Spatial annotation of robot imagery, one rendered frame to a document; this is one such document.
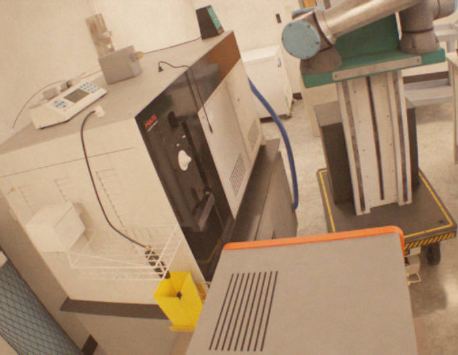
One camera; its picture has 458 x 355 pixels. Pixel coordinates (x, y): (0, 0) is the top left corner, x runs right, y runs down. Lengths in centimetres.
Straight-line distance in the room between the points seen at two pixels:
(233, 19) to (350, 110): 326
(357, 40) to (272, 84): 267
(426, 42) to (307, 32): 58
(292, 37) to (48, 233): 104
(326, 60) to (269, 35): 333
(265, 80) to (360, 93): 252
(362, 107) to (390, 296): 138
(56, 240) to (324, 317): 78
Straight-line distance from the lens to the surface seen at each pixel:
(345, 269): 77
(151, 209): 111
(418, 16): 170
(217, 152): 147
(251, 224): 162
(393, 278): 74
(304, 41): 140
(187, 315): 120
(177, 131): 121
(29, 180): 133
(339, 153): 217
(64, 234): 115
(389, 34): 182
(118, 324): 166
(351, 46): 178
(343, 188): 229
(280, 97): 441
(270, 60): 429
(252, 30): 492
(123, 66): 156
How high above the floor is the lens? 167
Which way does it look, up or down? 28 degrees down
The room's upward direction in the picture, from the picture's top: 18 degrees counter-clockwise
